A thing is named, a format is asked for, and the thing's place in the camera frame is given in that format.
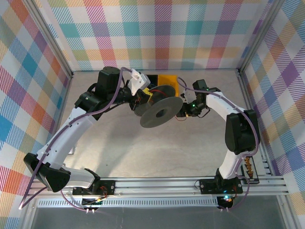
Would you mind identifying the grey perforated cable spool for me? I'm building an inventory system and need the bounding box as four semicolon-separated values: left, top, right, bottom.
133;85;184;129

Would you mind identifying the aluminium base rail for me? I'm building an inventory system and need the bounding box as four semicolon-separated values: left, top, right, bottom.
23;176;291;199

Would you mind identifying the black plastic tray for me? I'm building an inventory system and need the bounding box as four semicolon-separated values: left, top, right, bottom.
144;74;159;89

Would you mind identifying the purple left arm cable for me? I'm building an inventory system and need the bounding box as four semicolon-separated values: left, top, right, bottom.
19;66;138;212

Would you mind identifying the aluminium frame post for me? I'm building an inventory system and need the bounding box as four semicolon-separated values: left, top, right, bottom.
277;195;301;229
237;0;286;74
23;0;74;78
19;198;40;229

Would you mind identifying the black strip with orange connectors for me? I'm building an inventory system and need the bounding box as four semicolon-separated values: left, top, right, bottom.
240;156;260;186

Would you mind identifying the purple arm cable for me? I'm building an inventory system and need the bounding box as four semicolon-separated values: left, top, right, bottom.
177;77;260;212
19;66;138;212

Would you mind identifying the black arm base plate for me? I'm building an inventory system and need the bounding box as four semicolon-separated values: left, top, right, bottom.
199;177;243;194
72;180;116;196

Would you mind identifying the orange plastic tray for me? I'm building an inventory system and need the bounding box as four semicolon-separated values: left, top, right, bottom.
158;74;179;97

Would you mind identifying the grey slotted cable duct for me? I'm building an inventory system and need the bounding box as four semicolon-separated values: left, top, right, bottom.
37;197;220;208

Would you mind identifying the aluminium side rail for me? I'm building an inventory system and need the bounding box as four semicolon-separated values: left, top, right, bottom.
237;70;275;177

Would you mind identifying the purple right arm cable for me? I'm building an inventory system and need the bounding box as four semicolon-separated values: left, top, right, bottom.
177;77;260;212

